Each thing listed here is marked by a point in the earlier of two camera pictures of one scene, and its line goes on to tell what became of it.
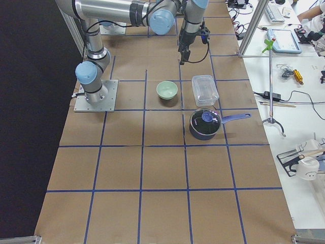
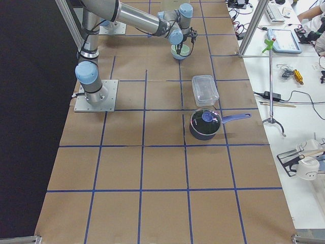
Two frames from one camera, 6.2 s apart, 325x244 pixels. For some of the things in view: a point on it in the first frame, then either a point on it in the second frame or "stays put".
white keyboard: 274,14 stays put
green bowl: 166,90 -> 185,50
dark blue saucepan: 205,123 stays put
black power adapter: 266,95 stays put
